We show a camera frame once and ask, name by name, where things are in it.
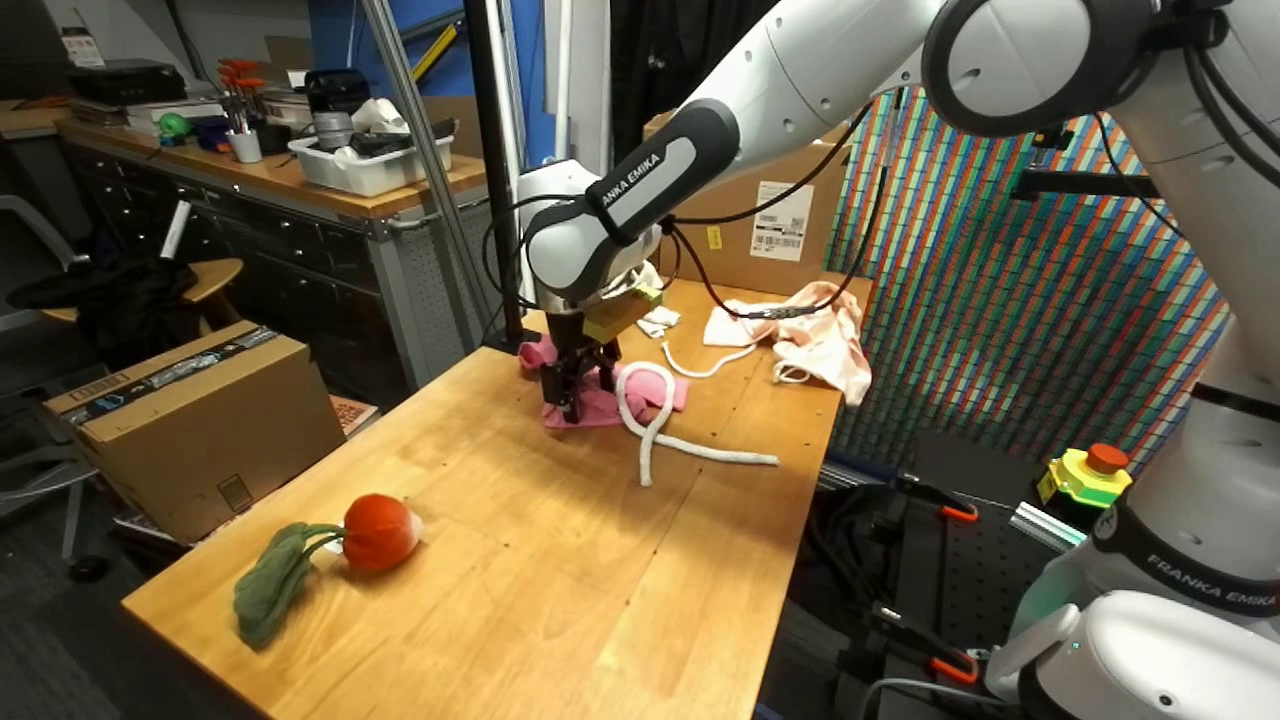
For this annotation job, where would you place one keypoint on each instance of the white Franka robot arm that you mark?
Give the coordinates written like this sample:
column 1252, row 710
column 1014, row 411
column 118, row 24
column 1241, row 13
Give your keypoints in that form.
column 803, row 64

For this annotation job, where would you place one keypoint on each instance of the silver slanted metal pole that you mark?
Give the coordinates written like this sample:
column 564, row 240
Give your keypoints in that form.
column 413, row 122

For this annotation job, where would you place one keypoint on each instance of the red radish plush toy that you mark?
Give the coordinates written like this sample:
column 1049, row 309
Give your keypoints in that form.
column 382, row 533

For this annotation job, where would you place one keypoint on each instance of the pale printed fabric bag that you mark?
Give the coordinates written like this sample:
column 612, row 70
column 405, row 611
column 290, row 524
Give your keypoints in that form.
column 820, row 343

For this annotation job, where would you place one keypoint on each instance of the black vertical stand pole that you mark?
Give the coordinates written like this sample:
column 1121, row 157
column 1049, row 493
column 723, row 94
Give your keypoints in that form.
column 488, row 162

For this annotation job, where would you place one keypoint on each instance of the small green object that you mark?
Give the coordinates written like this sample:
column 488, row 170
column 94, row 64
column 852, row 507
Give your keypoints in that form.
column 170, row 130

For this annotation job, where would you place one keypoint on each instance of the labelled cardboard box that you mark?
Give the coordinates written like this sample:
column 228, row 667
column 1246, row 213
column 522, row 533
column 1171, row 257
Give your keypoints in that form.
column 786, row 222

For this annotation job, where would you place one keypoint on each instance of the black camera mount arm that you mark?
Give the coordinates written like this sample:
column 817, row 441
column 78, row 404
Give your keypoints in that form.
column 1082, row 181

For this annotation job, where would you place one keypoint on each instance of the black flat case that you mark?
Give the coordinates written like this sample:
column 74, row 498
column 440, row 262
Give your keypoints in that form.
column 126, row 80

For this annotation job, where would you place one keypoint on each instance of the wooden stool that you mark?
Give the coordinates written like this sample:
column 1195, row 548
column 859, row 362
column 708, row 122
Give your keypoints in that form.
column 215, row 279

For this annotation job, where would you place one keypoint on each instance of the white cup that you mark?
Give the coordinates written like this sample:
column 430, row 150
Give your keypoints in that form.
column 246, row 147

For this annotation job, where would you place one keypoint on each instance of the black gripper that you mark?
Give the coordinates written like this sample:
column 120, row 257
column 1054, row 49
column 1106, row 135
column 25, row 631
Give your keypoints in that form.
column 577, row 344

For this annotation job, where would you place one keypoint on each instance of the white plastic bin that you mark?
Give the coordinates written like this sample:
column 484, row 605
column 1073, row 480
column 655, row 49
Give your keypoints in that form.
column 360, row 166

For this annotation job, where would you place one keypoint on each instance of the yellow red emergency stop button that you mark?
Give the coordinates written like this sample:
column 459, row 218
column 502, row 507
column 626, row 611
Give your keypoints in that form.
column 1086, row 477

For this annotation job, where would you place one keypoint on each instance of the pink cloth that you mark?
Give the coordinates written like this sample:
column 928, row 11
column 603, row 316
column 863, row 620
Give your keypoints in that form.
column 655, row 389

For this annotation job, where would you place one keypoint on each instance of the wooden top workbench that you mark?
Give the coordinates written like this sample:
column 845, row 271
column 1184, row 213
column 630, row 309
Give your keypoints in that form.
column 307, row 252

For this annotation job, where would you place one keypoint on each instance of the large brown cardboard box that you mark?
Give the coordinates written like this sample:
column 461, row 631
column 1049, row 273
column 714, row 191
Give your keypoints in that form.
column 202, row 424

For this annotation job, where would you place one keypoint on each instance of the black bag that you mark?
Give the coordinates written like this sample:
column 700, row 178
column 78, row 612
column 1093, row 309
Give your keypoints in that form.
column 120, row 313

